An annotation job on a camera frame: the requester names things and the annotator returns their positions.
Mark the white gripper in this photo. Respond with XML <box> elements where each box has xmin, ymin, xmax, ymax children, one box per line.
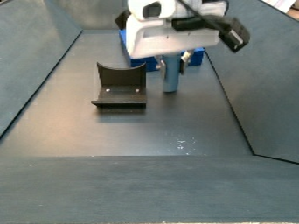
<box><xmin>125</xmin><ymin>0</ymin><xmax>220</xmax><ymax>79</ymax></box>

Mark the light blue oval cylinder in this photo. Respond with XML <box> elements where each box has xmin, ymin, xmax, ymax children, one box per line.
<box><xmin>162</xmin><ymin>54</ymin><xmax>181</xmax><ymax>93</ymax></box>

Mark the black curved holder stand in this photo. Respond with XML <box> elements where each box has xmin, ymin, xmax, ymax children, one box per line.
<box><xmin>90</xmin><ymin>64</ymin><xmax>146</xmax><ymax>107</ymax></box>

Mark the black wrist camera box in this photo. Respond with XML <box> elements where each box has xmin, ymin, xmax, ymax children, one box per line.
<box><xmin>172</xmin><ymin>15</ymin><xmax>249</xmax><ymax>53</ymax></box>

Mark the black cable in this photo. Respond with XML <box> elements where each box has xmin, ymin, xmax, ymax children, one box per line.
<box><xmin>176</xmin><ymin>0</ymin><xmax>234</xmax><ymax>36</ymax></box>

